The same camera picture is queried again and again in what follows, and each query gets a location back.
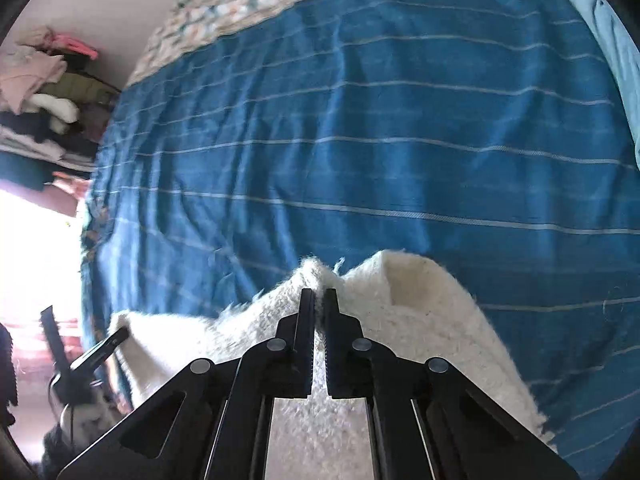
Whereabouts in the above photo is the white fuzzy knit garment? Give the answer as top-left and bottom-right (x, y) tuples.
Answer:
(110, 250), (553, 479)

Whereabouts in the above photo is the blue striped bedspread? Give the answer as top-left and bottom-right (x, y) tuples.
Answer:
(81, 0), (639, 479)

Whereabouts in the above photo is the light blue crumpled blanket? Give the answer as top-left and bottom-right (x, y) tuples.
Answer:
(570, 0), (639, 155)

